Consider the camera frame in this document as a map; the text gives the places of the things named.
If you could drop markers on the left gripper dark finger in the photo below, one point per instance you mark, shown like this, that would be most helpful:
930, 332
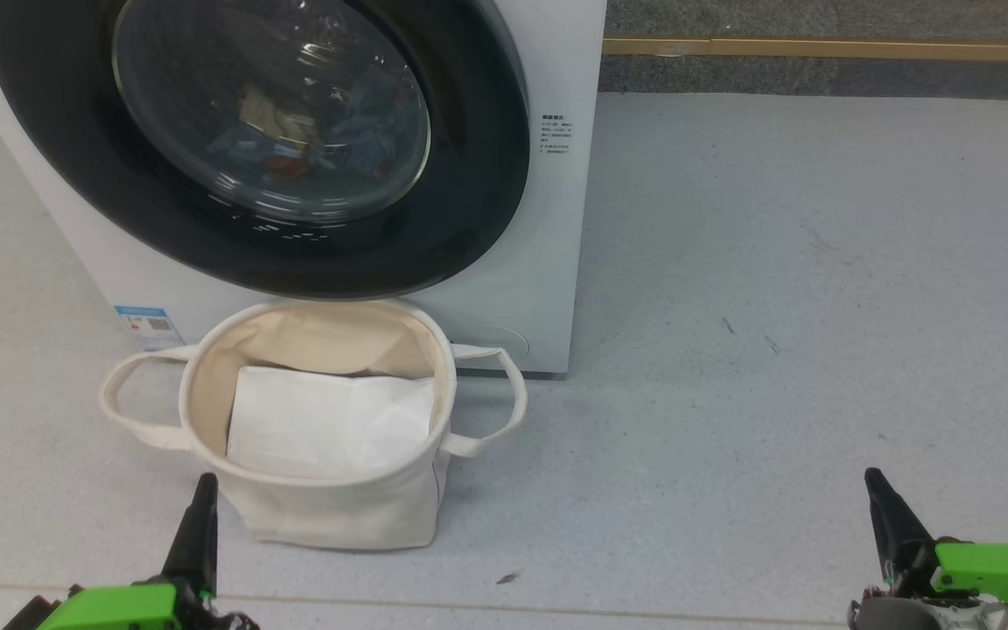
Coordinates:
199, 542

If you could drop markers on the round filter cover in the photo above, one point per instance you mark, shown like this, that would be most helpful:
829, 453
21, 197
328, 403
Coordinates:
504, 338

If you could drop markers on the white folded cloth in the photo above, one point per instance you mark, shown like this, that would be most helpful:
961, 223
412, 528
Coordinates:
320, 424

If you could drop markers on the cream fabric laundry basket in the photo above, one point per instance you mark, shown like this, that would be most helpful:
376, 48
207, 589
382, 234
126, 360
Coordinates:
338, 516

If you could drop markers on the black round glass washer door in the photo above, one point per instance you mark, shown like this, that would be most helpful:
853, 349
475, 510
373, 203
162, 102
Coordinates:
58, 175

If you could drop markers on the beige garment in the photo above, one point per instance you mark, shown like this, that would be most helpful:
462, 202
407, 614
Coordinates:
272, 118

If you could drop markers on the blue energy label sticker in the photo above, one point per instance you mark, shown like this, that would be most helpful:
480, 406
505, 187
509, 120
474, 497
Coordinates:
148, 328

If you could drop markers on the small printed text label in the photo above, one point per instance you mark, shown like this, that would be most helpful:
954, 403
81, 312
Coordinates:
555, 133

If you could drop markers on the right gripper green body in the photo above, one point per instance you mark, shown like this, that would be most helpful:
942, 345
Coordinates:
994, 577

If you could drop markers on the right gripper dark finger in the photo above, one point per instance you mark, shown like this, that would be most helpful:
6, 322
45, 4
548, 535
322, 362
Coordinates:
898, 534

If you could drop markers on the white front-load washing machine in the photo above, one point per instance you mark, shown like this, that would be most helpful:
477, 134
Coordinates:
548, 262

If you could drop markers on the blue denim garment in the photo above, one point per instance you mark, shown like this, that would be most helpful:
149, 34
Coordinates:
373, 131

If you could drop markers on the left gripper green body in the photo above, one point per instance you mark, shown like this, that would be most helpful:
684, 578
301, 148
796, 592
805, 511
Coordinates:
115, 608

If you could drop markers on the orange garment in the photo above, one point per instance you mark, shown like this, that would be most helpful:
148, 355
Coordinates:
287, 164

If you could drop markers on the gold floor threshold strip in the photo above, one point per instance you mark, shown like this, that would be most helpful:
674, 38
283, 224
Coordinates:
819, 48

